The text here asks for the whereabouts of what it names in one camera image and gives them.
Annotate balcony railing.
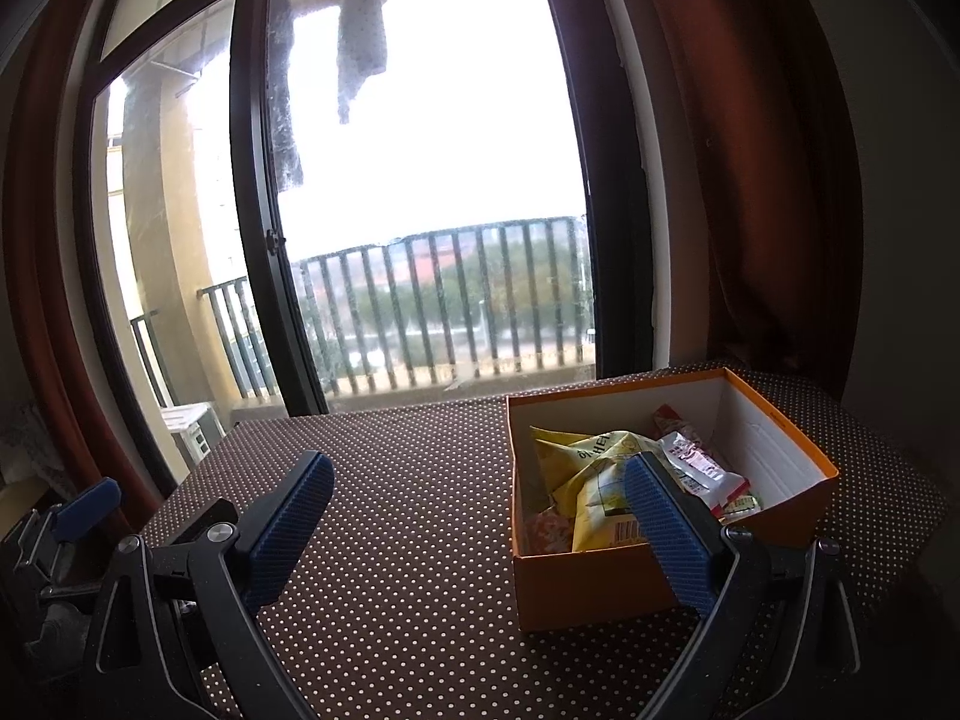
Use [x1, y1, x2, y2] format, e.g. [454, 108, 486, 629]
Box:
[131, 216, 597, 398]

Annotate green yellow chip bag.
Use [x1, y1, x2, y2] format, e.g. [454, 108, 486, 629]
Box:
[531, 426, 676, 554]

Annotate hanging grey cloth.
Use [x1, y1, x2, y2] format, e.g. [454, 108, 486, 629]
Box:
[335, 0, 389, 125]

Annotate white air conditioner unit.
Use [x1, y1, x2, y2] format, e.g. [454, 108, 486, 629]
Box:
[159, 401, 226, 462]

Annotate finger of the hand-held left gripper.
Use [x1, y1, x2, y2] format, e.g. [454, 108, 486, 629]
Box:
[56, 476, 122, 545]

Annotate hanging dark towel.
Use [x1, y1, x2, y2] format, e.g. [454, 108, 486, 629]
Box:
[270, 0, 305, 192]

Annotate orange cardboard box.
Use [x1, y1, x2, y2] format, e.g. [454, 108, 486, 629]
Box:
[505, 367, 841, 632]

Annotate white and red snack packet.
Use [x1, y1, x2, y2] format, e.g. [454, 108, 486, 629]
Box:
[660, 431, 751, 503]

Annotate black window frame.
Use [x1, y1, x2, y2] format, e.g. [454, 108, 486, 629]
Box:
[71, 0, 653, 481]

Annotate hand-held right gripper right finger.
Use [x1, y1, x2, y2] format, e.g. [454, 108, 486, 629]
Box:
[624, 452, 862, 720]

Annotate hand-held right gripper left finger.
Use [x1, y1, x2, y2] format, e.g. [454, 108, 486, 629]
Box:
[79, 451, 336, 720]

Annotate dark red curtain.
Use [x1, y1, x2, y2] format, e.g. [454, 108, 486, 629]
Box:
[0, 0, 170, 511]
[600, 0, 863, 383]

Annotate orange white patterned snack bag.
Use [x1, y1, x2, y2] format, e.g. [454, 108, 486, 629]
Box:
[521, 506, 582, 556]

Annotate balcony drying rack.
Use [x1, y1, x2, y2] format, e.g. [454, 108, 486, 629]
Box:
[146, 60, 207, 95]

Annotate brown polka dot tablecloth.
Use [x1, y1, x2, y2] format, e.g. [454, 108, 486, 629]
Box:
[124, 367, 950, 720]

